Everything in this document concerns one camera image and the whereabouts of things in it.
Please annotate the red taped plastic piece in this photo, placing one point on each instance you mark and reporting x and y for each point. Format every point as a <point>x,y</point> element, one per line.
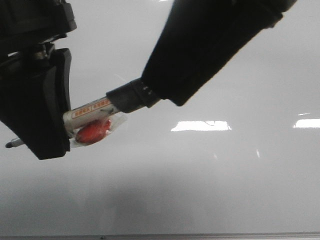
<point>96,130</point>

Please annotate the grey aluminium whiteboard frame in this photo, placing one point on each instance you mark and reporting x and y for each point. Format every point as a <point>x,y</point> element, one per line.
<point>305,235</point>

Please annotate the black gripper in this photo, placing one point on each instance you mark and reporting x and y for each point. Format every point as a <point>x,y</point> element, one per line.
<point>28,27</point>

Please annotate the white glossy whiteboard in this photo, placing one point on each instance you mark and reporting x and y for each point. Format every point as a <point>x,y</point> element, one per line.
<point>241,156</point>

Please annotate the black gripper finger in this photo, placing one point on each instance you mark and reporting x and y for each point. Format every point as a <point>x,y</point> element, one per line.
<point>34,95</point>
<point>200,37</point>

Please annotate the black whiteboard marker pen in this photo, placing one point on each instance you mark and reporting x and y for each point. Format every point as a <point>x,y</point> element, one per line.
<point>127,98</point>

